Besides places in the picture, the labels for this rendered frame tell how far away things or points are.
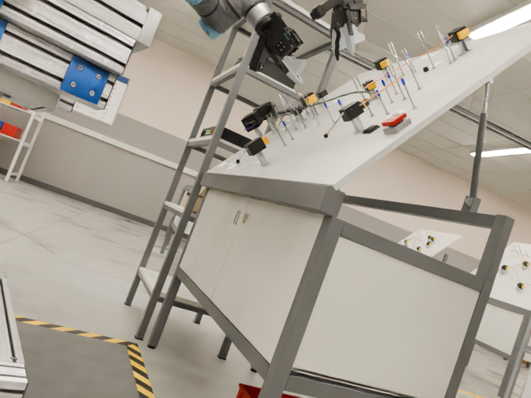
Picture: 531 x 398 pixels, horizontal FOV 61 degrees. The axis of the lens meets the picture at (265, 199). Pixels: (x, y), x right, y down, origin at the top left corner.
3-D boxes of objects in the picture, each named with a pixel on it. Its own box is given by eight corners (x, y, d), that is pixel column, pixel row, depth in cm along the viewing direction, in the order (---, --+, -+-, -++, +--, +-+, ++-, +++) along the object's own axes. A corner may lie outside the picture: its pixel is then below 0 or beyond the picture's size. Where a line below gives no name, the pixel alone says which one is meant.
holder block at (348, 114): (343, 122, 141) (337, 110, 140) (357, 113, 142) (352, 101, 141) (350, 121, 137) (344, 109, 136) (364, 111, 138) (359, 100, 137)
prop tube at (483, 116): (471, 206, 148) (483, 112, 146) (465, 205, 150) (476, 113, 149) (478, 207, 149) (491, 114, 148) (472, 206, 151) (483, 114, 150)
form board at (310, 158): (208, 174, 220) (206, 171, 219) (362, 76, 248) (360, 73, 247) (336, 191, 111) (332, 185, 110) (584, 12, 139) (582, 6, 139)
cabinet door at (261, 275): (266, 362, 112) (321, 214, 115) (208, 299, 163) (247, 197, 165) (276, 365, 113) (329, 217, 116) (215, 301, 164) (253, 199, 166)
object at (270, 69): (245, 66, 234) (257, 32, 236) (230, 73, 256) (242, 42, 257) (292, 92, 247) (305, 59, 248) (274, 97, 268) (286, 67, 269)
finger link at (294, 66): (310, 74, 128) (291, 48, 128) (295, 88, 131) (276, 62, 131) (314, 74, 130) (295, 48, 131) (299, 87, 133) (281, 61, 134)
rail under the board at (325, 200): (319, 210, 110) (328, 185, 110) (199, 184, 218) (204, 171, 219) (337, 217, 112) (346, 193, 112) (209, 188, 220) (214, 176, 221)
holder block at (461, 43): (458, 50, 172) (450, 28, 169) (475, 49, 161) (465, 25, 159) (448, 57, 172) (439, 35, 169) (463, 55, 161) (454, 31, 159)
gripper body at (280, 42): (294, 44, 127) (270, 9, 127) (273, 64, 131) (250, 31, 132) (305, 44, 133) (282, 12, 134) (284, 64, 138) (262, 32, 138)
